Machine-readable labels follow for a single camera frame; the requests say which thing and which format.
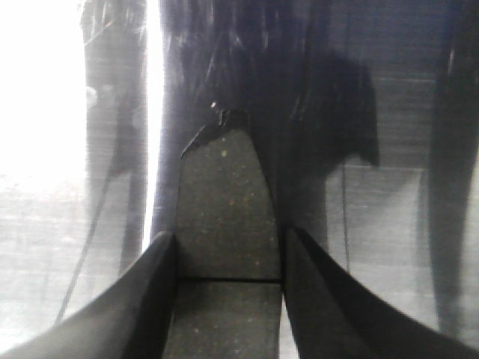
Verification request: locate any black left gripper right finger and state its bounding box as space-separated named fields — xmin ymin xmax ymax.
xmin=289 ymin=227 xmax=478 ymax=358

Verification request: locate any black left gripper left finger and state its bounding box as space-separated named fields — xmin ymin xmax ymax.
xmin=2 ymin=232 xmax=177 ymax=358

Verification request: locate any dark brake pad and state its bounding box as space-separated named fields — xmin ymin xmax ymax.
xmin=163 ymin=110 xmax=282 ymax=358

